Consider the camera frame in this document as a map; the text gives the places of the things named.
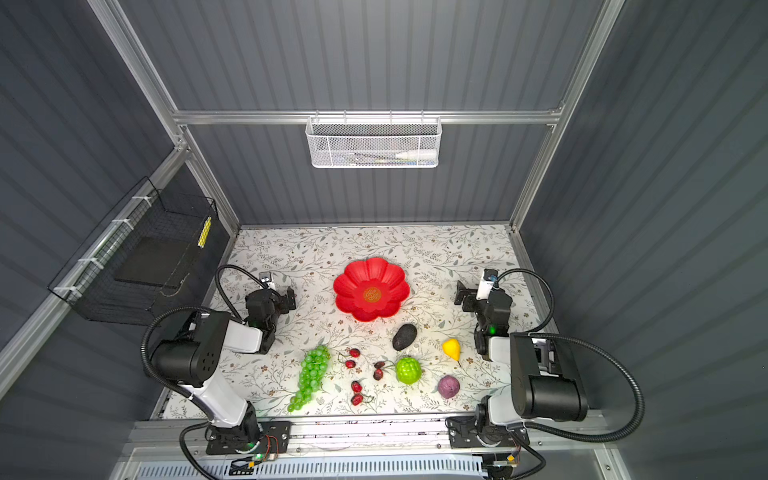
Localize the white wire mesh basket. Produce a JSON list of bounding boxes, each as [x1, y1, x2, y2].
[[305, 117, 443, 169]]

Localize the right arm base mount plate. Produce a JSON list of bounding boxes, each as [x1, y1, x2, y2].
[[445, 416, 530, 449]]

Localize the yellow tag on basket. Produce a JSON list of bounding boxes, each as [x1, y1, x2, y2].
[[197, 216, 212, 249]]

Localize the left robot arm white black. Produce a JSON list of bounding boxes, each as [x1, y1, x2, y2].
[[140, 288, 296, 454]]

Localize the purple fig fake fruit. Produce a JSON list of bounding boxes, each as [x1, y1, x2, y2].
[[437, 375, 461, 399]]

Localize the dark cherry pair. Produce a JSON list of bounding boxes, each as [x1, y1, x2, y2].
[[373, 361, 387, 381]]

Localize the dark avocado fake fruit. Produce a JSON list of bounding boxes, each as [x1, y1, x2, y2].
[[392, 323, 418, 352]]

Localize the yellow lemon fake fruit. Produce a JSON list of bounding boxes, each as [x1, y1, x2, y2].
[[442, 338, 461, 363]]

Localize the aluminium front rail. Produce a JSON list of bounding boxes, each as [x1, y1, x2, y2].
[[119, 410, 609, 463]]

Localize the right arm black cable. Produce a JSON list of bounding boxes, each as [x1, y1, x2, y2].
[[494, 267, 646, 480]]

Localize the white marker in basket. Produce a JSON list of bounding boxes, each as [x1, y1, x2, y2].
[[395, 149, 438, 163]]

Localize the white vented strip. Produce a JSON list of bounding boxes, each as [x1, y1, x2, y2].
[[133, 454, 488, 480]]

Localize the red flower shaped bowl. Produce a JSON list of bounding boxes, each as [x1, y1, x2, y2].
[[333, 257, 411, 323]]

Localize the green custard apple fake fruit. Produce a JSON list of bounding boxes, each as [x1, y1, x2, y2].
[[395, 357, 422, 385]]

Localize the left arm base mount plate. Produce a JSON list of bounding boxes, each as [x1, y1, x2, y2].
[[204, 421, 292, 458]]

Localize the black wire basket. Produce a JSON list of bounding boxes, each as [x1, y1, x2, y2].
[[48, 177, 227, 325]]

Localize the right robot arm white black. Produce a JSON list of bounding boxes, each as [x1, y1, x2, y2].
[[454, 278, 588, 446]]

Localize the red cherry pair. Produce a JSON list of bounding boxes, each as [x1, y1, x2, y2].
[[342, 348, 361, 369], [350, 381, 365, 406]]

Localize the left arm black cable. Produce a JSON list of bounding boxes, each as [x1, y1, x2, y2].
[[140, 263, 271, 480]]

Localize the black pad in basket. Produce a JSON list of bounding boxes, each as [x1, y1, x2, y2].
[[114, 237, 199, 289]]

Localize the green grape bunch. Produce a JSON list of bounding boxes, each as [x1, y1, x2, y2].
[[287, 345, 331, 413]]

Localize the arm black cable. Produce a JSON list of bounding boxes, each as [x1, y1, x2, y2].
[[494, 267, 646, 480], [140, 263, 271, 480]]

